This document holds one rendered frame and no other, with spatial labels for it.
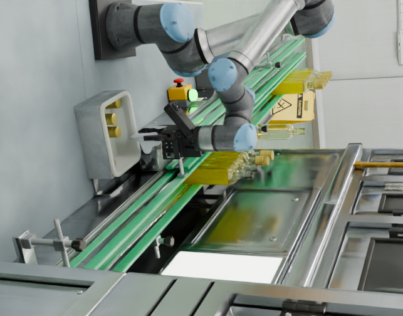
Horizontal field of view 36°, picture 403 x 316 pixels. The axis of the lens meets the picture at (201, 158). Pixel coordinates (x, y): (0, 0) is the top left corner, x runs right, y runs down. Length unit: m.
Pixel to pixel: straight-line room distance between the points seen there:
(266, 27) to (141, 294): 0.94
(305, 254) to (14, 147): 0.83
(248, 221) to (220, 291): 1.02
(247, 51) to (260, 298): 0.88
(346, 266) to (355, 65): 6.21
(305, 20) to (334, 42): 5.97
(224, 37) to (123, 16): 0.31
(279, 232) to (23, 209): 0.75
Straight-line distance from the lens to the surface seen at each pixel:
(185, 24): 1.85
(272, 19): 1.71
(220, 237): 1.88
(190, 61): 1.93
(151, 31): 1.85
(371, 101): 7.95
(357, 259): 1.79
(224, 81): 1.61
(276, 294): 0.93
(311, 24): 1.89
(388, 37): 7.75
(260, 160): 2.07
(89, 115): 1.75
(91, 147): 1.79
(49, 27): 1.71
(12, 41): 1.59
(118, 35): 1.89
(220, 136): 1.68
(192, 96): 2.28
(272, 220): 1.95
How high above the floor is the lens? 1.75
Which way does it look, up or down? 23 degrees down
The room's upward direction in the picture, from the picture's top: 90 degrees clockwise
